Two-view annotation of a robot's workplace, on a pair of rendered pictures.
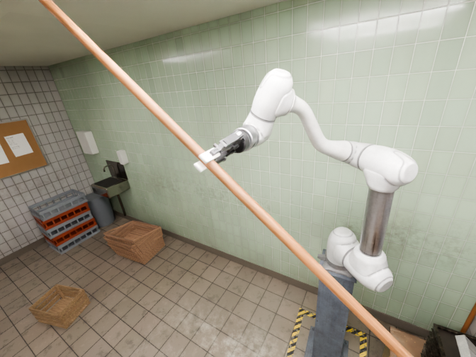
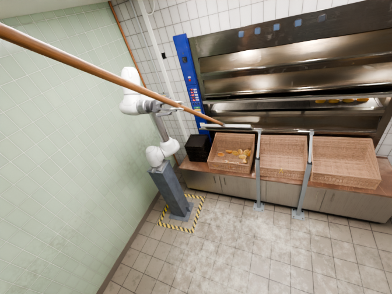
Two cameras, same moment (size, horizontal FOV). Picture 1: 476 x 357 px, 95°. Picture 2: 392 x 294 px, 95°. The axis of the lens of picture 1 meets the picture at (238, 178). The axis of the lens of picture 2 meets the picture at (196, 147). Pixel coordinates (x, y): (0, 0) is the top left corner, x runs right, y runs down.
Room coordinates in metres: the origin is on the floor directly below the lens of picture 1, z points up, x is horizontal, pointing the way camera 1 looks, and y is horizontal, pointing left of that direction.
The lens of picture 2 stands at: (0.59, 1.05, 2.39)
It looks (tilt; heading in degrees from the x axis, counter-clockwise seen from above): 38 degrees down; 269
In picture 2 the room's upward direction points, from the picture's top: 17 degrees counter-clockwise
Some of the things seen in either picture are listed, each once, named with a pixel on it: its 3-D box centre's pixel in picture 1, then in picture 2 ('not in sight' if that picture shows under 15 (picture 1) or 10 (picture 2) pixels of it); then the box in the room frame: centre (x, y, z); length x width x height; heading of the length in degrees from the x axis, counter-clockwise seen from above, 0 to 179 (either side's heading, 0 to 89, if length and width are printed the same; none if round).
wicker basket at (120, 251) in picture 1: (137, 244); not in sight; (2.52, 1.53, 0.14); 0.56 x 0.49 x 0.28; 63
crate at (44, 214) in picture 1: (59, 203); not in sight; (2.99, 2.76, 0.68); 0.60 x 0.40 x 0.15; 147
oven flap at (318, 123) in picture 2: not in sight; (280, 122); (-0.53, -0.65, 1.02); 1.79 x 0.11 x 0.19; 147
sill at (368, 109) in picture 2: not in sight; (281, 111); (-0.54, -0.67, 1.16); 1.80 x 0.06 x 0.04; 147
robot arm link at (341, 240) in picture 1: (342, 245); (153, 154); (1.04, -0.60, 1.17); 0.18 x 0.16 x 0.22; 15
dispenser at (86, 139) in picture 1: (87, 142); not in sight; (3.55, 2.36, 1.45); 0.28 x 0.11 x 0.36; 57
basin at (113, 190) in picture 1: (112, 193); not in sight; (3.17, 2.01, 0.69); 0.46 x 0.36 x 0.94; 57
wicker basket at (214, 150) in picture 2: not in sight; (231, 151); (0.10, -0.75, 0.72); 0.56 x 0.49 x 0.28; 146
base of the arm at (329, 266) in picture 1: (335, 259); (156, 165); (1.06, -0.58, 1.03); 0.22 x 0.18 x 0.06; 60
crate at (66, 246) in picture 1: (74, 235); not in sight; (2.99, 2.77, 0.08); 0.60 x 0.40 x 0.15; 149
